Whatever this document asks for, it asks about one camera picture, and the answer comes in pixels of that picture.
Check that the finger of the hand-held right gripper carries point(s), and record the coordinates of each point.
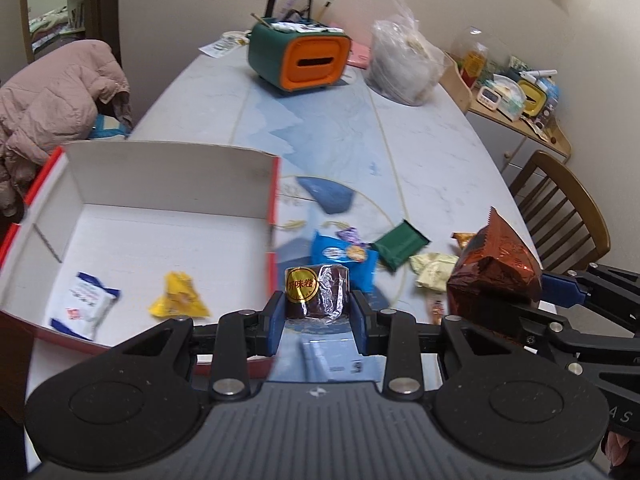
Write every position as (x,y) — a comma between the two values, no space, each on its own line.
(562,286)
(540,330)

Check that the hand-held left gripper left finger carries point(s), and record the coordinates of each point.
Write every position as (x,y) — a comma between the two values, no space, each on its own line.
(275,322)

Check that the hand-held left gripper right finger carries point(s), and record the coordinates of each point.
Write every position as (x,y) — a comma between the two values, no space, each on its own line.
(360,320)

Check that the brown cake roll packet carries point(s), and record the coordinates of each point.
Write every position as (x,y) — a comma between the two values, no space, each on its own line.
(320,290)

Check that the copper brown foil packet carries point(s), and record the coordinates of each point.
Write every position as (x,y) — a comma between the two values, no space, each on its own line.
(495,270)

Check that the purple candy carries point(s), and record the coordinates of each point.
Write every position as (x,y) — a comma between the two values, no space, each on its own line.
(348,235)

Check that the pale yellow snack packet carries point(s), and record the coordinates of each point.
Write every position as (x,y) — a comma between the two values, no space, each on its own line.
(435,270)

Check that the red and white cardboard box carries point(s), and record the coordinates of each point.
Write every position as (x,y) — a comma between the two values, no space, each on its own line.
(150,240)

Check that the person's right hand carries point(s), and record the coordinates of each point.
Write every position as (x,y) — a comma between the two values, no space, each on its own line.
(622,457)

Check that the small red stick packet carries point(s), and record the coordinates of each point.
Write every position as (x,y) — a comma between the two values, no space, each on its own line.
(437,310)

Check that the green snack packet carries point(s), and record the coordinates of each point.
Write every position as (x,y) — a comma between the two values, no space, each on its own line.
(400,245)

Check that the wooden chair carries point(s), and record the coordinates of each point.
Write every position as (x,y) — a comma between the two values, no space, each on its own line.
(580,185)

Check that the small orange candy wrapper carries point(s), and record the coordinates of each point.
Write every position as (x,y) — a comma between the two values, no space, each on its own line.
(464,240)

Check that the wooden side shelf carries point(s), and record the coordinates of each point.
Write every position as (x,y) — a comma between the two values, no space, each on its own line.
(500,120)

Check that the yellow container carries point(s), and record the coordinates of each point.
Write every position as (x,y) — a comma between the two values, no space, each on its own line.
(530,100)

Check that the white and blue snack packet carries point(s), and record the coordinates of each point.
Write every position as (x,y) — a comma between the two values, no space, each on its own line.
(82,305)

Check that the blue pouch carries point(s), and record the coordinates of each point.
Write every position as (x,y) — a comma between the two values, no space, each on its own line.
(551,91)

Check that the white wipes packet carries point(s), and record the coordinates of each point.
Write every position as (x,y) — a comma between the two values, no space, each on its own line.
(507,97)

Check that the white timer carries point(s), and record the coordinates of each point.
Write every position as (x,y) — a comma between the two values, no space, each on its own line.
(486,95)

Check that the white tube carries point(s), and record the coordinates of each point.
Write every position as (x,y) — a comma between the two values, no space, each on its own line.
(537,74)

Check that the clear bottle with yellow contents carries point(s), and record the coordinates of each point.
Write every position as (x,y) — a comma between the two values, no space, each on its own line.
(472,60)

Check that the clear plastic bag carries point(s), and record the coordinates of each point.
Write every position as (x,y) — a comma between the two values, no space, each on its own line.
(400,65)

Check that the pink booklet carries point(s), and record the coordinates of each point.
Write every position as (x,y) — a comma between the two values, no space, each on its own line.
(357,52)

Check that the paper leaflet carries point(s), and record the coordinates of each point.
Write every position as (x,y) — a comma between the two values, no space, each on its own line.
(215,49)

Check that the white bowl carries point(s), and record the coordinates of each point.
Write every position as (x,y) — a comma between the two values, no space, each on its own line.
(235,36)

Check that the pink puffer jacket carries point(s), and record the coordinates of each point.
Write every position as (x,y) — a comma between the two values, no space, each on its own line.
(45,105)

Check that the dark wooden door frame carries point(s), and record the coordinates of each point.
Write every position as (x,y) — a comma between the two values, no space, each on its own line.
(100,5)

